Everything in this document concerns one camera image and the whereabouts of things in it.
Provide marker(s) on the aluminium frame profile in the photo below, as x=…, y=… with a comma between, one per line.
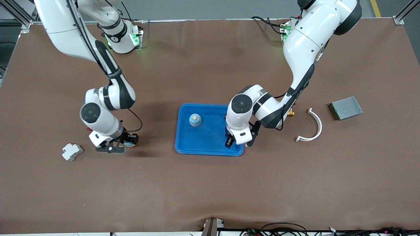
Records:
x=19, y=14
x=403, y=15

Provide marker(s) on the silver metal module box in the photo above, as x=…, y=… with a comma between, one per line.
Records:
x=346, y=107

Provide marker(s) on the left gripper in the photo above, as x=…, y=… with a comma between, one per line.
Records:
x=228, y=141

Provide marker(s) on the white circuit breaker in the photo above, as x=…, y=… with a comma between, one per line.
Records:
x=72, y=151

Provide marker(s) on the blue call bell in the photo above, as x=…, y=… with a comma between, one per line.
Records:
x=195, y=120
x=130, y=144

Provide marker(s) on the blue plastic tray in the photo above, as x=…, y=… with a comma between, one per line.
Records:
x=203, y=141

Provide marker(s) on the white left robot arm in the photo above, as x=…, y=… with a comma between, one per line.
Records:
x=305, y=42

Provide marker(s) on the white curved plastic clip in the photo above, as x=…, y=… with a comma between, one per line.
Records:
x=320, y=127

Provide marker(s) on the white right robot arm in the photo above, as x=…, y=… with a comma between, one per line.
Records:
x=108, y=95

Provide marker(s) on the silver table edge rail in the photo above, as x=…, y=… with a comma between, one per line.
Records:
x=197, y=20

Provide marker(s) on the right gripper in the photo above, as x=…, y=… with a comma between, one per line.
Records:
x=125, y=138

